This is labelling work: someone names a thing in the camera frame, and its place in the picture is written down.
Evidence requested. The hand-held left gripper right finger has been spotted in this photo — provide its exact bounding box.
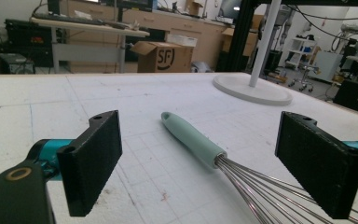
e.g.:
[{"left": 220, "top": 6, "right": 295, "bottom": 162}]
[{"left": 274, "top": 111, "right": 358, "bottom": 220}]

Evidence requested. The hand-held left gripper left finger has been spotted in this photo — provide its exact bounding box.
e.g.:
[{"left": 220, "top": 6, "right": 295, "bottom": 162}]
[{"left": 27, "top": 109, "right": 123, "bottom": 217}]

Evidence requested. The green-handled wire whisk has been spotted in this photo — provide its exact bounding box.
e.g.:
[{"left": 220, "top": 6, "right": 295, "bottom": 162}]
[{"left": 160, "top": 111, "right": 358, "bottom": 224}]

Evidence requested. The black box on floor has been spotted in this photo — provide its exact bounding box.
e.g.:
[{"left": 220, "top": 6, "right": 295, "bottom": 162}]
[{"left": 333, "top": 79, "right": 358, "bottom": 112}]

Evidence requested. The wheeled stool base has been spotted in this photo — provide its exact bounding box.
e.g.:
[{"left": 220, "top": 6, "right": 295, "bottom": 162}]
[{"left": 287, "top": 65, "right": 321, "bottom": 93}]

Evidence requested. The white round-base stand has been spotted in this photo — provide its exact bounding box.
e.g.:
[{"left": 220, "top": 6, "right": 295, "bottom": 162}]
[{"left": 212, "top": 0, "right": 294, "bottom": 106}]

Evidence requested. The white shelf unit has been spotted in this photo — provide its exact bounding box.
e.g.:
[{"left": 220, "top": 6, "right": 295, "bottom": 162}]
[{"left": 285, "top": 36, "right": 319, "bottom": 67}]

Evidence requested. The open cardboard box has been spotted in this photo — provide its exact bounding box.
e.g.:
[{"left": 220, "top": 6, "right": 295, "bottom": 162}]
[{"left": 130, "top": 40, "right": 195, "bottom": 74}]

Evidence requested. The light wooden desk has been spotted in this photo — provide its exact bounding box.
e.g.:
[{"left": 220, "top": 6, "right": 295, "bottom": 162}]
[{"left": 30, "top": 16, "right": 151, "bottom": 75}]

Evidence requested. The black equipment case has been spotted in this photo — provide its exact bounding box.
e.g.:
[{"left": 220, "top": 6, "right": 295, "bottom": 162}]
[{"left": 4, "top": 19, "right": 55, "bottom": 67}]

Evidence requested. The wooden cabinet row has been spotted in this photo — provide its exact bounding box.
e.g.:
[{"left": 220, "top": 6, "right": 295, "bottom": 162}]
[{"left": 59, "top": 0, "right": 231, "bottom": 74}]

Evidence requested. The black hanging cable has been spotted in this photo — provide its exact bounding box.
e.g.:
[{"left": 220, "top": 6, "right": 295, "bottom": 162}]
[{"left": 285, "top": 4, "right": 358, "bottom": 45}]

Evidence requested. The black frame post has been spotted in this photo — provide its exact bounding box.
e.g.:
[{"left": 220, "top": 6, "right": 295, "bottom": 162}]
[{"left": 227, "top": 0, "right": 262, "bottom": 73}]

